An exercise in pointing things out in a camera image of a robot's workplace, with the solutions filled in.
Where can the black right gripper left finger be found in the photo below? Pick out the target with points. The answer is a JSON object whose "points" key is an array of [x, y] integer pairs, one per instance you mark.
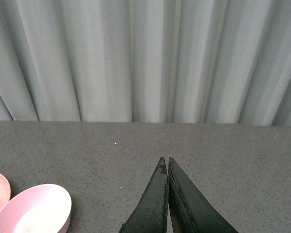
{"points": [[150, 214]]}

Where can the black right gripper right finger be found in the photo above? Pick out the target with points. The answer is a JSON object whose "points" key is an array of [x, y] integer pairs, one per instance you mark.
{"points": [[189, 210]]}

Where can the grey curtain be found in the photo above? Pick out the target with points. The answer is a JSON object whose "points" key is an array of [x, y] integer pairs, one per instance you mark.
{"points": [[189, 61]]}

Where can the pink bowl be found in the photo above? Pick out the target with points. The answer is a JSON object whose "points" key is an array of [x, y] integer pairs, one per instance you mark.
{"points": [[44, 208]]}

